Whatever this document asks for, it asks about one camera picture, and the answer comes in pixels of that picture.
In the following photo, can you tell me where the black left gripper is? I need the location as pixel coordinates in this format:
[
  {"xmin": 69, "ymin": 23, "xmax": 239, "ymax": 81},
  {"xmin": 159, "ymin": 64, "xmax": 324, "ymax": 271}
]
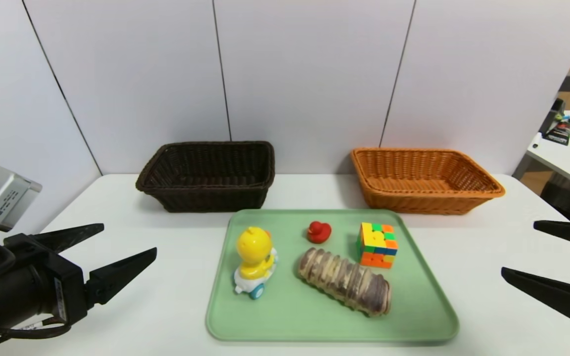
[{"xmin": 0, "ymin": 223, "xmax": 157, "ymax": 332}]

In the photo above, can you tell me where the brown striped bread roll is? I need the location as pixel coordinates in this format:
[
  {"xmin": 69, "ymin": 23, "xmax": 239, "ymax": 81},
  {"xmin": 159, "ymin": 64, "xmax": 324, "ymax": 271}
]
[{"xmin": 297, "ymin": 247, "xmax": 392, "ymax": 317}]

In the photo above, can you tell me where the multicolour puzzle cube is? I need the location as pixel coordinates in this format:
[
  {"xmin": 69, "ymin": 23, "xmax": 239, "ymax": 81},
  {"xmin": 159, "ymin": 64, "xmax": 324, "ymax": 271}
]
[{"xmin": 357, "ymin": 222, "xmax": 399, "ymax": 269}]

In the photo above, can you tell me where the dark brown wicker basket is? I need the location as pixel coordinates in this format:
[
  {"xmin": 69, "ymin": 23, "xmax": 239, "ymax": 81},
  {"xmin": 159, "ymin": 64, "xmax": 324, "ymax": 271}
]
[{"xmin": 136, "ymin": 141, "xmax": 276, "ymax": 214}]

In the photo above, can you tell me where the orange wicker basket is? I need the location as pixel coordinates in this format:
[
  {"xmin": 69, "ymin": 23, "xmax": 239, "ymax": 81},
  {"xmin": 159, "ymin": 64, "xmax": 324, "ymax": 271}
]
[{"xmin": 350, "ymin": 147, "xmax": 506, "ymax": 216}]

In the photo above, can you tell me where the yellow duck toy on wheels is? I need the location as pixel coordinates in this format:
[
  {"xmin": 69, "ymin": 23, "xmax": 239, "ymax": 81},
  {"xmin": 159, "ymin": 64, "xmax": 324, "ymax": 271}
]
[{"xmin": 234, "ymin": 226, "xmax": 279, "ymax": 300}]

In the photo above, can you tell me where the small red rubber duck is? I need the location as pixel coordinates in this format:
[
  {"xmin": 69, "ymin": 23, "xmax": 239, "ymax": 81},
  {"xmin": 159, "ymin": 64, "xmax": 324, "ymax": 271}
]
[{"xmin": 307, "ymin": 221, "xmax": 332, "ymax": 244}]

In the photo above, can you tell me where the green plastic tray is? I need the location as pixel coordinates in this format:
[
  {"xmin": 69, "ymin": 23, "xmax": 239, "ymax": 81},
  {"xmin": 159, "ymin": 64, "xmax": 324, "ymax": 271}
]
[{"xmin": 205, "ymin": 208, "xmax": 460, "ymax": 342}]

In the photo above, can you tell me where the black upright panel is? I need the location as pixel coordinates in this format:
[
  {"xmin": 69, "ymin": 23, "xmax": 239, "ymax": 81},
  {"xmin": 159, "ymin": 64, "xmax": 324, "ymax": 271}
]
[{"xmin": 539, "ymin": 99, "xmax": 565, "ymax": 135}]

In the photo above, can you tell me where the black printed packet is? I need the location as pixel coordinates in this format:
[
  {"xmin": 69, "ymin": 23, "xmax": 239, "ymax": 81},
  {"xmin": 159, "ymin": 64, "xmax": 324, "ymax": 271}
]
[{"xmin": 544, "ymin": 121, "xmax": 570, "ymax": 146}]

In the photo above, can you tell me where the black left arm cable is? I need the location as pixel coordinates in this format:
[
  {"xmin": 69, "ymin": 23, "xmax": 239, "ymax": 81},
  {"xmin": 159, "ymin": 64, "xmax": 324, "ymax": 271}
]
[{"xmin": 0, "ymin": 319, "xmax": 71, "ymax": 356}]

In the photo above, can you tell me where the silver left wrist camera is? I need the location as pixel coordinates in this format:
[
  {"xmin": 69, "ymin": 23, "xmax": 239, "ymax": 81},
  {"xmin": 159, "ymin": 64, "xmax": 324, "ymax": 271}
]
[{"xmin": 0, "ymin": 166, "xmax": 43, "ymax": 232}]

